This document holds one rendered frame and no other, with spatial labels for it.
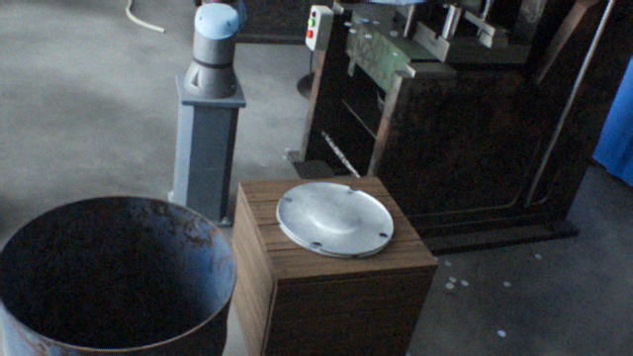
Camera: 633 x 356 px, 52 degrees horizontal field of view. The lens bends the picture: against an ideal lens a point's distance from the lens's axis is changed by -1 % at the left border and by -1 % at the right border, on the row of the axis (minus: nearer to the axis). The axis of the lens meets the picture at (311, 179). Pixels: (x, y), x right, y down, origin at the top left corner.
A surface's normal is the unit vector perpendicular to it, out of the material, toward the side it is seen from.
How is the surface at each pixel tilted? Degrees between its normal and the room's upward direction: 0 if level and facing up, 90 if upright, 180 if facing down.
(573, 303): 0
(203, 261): 88
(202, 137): 90
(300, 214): 0
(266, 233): 0
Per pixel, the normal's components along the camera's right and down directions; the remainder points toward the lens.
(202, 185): 0.24, 0.55
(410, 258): 0.17, -0.83
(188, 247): -0.51, 0.35
